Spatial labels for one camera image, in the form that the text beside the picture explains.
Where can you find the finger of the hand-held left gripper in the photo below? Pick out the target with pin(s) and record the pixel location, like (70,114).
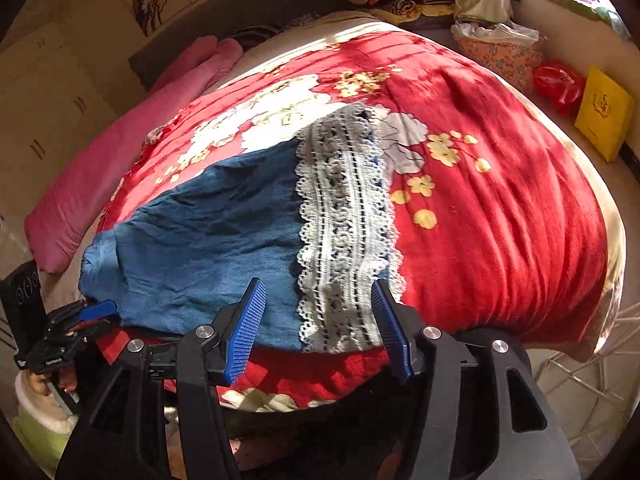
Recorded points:
(99,309)
(95,331)

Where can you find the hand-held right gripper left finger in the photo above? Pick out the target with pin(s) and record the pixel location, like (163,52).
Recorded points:
(247,332)

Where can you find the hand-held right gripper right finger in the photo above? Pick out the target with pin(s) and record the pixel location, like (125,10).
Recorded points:
(392,337)

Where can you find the person's left forearm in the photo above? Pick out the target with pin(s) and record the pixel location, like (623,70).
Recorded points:
(37,430)

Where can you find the person's left hand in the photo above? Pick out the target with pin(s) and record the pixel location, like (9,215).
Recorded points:
(42,386)

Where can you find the pink rolled quilt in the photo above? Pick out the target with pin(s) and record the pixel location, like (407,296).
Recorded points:
(100,160)

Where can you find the red floral blanket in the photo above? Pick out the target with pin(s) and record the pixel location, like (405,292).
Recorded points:
(500,210)

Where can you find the cream wardrobe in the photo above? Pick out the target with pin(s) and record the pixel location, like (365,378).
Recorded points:
(45,100)

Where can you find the grey headboard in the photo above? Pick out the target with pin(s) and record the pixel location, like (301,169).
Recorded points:
(165,60)

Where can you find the black white striped cloth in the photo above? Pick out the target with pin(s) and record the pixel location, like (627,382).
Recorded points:
(252,36)

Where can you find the red bag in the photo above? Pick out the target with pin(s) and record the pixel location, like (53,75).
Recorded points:
(557,85)

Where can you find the floral fabric basket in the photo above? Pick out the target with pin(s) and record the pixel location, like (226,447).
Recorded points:
(500,55)

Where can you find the yellow paper bag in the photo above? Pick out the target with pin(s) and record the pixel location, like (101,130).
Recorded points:
(602,110)

